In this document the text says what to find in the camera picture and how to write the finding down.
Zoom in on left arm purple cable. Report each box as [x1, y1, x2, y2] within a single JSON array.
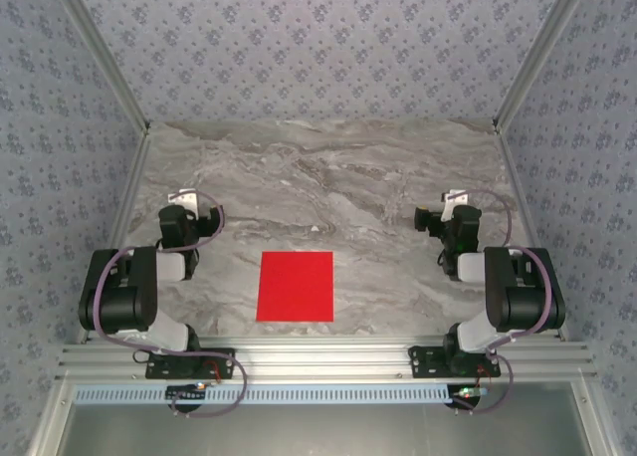
[[92, 188, 249, 420]]

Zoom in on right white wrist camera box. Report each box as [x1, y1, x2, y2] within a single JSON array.
[[442, 188, 470, 219]]

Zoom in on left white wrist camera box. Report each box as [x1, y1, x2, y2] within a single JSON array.
[[167, 188, 201, 214]]

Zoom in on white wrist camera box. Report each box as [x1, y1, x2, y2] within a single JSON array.
[[442, 188, 470, 219], [167, 188, 201, 214]]

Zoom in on light blue slotted cable duct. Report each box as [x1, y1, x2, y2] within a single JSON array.
[[72, 383, 453, 406]]

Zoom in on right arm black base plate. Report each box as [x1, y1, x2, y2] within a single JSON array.
[[407, 344, 501, 380]]

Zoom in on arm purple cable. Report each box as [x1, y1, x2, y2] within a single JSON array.
[[92, 188, 249, 420], [447, 187, 554, 415]]

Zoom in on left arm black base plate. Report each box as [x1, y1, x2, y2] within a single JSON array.
[[143, 346, 237, 380]]

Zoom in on small adapter circuit board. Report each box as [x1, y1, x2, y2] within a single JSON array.
[[449, 384, 493, 403], [165, 383, 207, 403]]

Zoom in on aluminium side rail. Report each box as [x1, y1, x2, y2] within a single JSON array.
[[76, 129, 154, 343], [495, 126, 571, 342]]

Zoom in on grey metal sheet panel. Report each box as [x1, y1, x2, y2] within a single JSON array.
[[27, 380, 614, 456]]

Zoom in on aluminium mounting rail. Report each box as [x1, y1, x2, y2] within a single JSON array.
[[55, 340, 599, 383]]

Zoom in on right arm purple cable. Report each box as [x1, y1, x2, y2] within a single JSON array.
[[447, 187, 554, 415]]

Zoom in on aluminium corner post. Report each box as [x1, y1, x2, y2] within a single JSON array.
[[49, 0, 152, 134], [491, 0, 596, 132]]

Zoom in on red paper sheet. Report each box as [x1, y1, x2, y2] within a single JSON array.
[[255, 250, 335, 324]]

